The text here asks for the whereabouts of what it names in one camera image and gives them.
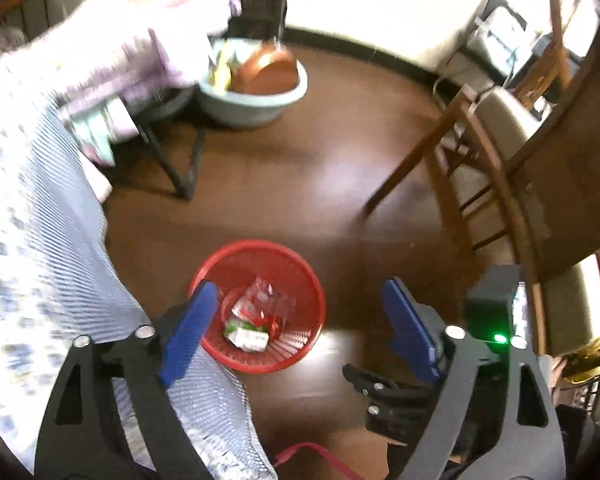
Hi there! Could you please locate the brown pot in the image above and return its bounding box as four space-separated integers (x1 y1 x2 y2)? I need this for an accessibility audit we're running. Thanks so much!
230 42 301 96

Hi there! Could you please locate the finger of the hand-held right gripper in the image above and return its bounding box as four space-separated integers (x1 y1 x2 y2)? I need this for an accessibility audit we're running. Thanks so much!
342 362 440 413
365 402 426 443

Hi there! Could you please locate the red wrapper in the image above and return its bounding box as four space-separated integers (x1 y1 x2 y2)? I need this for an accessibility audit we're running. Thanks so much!
260 312 286 336

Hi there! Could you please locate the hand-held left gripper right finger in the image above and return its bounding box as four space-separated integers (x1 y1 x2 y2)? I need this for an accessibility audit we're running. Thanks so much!
382 277 567 480

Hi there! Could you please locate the light blue basin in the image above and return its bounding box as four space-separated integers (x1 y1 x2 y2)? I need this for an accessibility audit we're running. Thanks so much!
196 37 308 128

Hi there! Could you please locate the dark wooden table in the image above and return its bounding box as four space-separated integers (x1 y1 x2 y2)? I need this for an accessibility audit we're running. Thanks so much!
510 0 600 286

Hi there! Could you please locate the purple cloth pile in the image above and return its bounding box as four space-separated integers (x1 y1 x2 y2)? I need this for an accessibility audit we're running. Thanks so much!
55 0 241 166

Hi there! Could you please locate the black folding stand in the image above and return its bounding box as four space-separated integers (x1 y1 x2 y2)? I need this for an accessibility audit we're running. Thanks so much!
122 85 208 201

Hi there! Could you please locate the mint green cloth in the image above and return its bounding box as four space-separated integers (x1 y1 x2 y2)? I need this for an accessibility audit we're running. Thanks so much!
70 97 131 168

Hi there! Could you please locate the pink cable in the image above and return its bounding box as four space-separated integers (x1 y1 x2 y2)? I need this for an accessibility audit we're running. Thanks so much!
274 441 368 480

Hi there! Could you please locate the blue floral bed sheet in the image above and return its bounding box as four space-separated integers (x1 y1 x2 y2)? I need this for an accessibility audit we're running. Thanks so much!
0 50 276 480

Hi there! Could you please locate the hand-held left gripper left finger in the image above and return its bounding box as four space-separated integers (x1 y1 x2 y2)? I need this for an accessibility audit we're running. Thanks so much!
34 281 218 480

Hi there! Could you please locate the white appliance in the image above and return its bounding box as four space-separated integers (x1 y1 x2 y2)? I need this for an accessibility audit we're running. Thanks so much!
462 0 541 83

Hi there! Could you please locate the wooden chair with cushion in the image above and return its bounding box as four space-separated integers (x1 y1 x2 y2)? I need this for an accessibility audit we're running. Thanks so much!
362 84 600 358

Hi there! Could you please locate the clear plastic wrapper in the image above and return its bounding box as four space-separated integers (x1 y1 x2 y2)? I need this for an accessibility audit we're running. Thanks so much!
230 277 297 323

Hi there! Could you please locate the red plastic basket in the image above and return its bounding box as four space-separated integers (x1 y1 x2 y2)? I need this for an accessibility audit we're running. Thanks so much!
188 240 327 373

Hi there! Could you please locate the yellow object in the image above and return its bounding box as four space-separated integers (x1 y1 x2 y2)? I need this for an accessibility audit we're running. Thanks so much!
207 42 241 93

